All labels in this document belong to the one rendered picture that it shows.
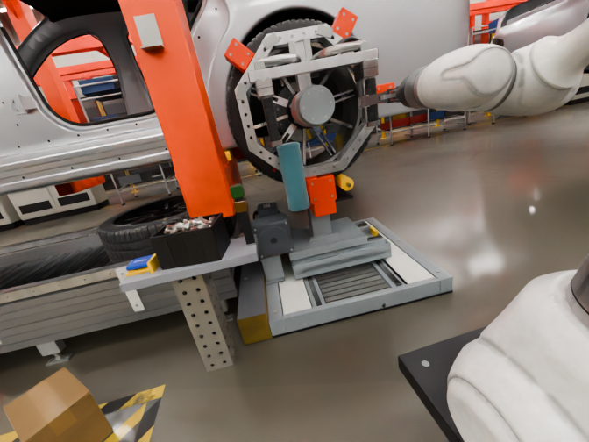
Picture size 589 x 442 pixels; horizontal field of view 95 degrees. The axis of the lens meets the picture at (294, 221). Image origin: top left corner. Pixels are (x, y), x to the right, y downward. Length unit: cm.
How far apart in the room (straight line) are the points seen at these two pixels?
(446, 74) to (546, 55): 16
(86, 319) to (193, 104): 103
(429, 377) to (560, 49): 62
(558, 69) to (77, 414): 140
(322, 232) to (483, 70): 104
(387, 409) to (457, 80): 84
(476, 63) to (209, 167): 80
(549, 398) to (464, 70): 46
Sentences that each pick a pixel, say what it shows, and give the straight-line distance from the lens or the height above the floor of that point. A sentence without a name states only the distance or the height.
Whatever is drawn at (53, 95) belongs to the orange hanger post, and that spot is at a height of 159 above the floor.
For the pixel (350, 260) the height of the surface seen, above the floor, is 12.
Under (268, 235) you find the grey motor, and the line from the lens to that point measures 125.
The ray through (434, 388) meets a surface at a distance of 66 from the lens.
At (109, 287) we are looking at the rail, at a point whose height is 31.
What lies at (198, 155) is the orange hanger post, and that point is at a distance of 104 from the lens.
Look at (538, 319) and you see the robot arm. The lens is 34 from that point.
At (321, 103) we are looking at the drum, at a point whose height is 85.
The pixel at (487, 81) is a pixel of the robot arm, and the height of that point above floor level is 82.
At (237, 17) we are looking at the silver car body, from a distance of 161.
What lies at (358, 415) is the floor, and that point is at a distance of 98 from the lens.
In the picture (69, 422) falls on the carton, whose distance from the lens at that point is 116.
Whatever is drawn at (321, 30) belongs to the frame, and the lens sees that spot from 122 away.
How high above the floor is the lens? 82
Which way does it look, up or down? 20 degrees down
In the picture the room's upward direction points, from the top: 11 degrees counter-clockwise
